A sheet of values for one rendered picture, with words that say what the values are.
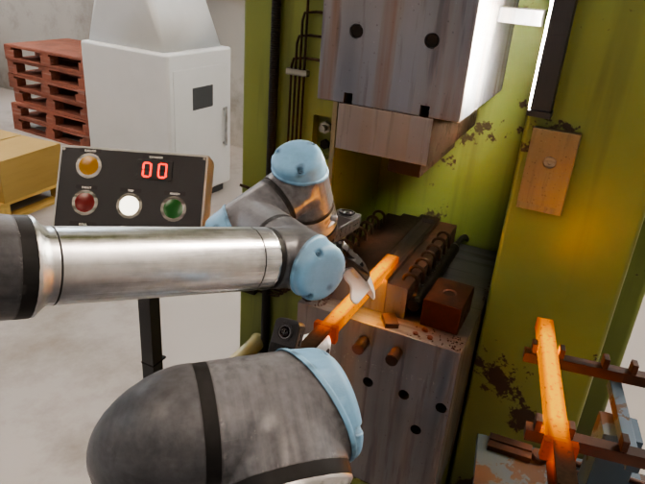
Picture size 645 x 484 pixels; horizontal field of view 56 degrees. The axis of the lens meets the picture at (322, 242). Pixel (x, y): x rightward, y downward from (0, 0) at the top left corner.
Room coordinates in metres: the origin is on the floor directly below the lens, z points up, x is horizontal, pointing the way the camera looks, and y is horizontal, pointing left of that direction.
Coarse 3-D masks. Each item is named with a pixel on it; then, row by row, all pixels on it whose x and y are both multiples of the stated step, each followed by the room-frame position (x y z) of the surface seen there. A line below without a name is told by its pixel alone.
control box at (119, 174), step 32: (64, 160) 1.31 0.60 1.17; (128, 160) 1.31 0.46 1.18; (160, 160) 1.32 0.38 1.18; (192, 160) 1.32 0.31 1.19; (64, 192) 1.27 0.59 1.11; (96, 192) 1.27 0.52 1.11; (128, 192) 1.28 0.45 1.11; (160, 192) 1.28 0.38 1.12; (192, 192) 1.29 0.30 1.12; (64, 224) 1.23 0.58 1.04; (96, 224) 1.24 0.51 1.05; (128, 224) 1.24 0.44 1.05; (160, 224) 1.25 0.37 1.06; (192, 224) 1.25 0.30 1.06
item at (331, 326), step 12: (384, 264) 1.23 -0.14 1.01; (372, 276) 1.17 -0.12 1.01; (384, 276) 1.19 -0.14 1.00; (348, 300) 1.05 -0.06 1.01; (336, 312) 1.00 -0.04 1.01; (348, 312) 1.01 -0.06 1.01; (324, 324) 0.95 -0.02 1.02; (336, 324) 0.96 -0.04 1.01; (312, 336) 0.90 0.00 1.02; (324, 336) 0.91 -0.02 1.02; (336, 336) 0.94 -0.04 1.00; (300, 348) 0.87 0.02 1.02
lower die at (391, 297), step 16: (384, 224) 1.53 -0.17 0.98; (400, 224) 1.52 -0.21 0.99; (416, 224) 1.50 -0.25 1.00; (432, 224) 1.51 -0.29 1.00; (448, 224) 1.54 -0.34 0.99; (368, 240) 1.41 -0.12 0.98; (384, 240) 1.40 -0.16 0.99; (400, 240) 1.39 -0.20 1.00; (368, 256) 1.30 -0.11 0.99; (416, 256) 1.31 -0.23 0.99; (432, 256) 1.32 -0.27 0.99; (400, 272) 1.23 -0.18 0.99; (416, 272) 1.23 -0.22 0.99; (336, 288) 1.22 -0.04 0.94; (384, 288) 1.17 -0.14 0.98; (400, 288) 1.16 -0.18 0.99; (368, 304) 1.19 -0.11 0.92; (384, 304) 1.17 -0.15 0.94; (400, 304) 1.15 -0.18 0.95
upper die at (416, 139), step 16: (352, 112) 1.22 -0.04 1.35; (368, 112) 1.20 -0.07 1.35; (384, 112) 1.19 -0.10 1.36; (400, 112) 1.18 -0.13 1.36; (352, 128) 1.22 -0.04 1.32; (368, 128) 1.20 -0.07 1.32; (384, 128) 1.19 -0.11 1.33; (400, 128) 1.18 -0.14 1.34; (416, 128) 1.16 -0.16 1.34; (432, 128) 1.15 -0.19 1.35; (448, 128) 1.27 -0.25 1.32; (464, 128) 1.42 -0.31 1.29; (336, 144) 1.23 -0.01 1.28; (352, 144) 1.22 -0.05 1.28; (368, 144) 1.20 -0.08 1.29; (384, 144) 1.19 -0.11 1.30; (400, 144) 1.17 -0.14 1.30; (416, 144) 1.16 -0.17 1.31; (432, 144) 1.17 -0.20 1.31; (448, 144) 1.30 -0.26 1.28; (400, 160) 1.17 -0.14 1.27; (416, 160) 1.16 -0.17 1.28; (432, 160) 1.19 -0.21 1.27
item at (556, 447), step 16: (544, 320) 0.99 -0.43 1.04; (544, 336) 0.93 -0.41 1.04; (544, 352) 0.88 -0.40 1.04; (544, 368) 0.84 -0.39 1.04; (560, 368) 0.84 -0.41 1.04; (544, 384) 0.79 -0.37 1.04; (560, 384) 0.79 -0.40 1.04; (544, 400) 0.76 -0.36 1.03; (560, 400) 0.75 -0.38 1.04; (544, 416) 0.73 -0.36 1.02; (560, 416) 0.72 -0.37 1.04; (544, 432) 0.70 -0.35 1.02; (560, 432) 0.68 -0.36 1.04; (544, 448) 0.66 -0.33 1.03; (560, 448) 0.64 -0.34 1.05; (576, 448) 0.65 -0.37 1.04; (560, 464) 0.61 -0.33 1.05; (560, 480) 0.58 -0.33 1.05; (576, 480) 0.58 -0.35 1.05
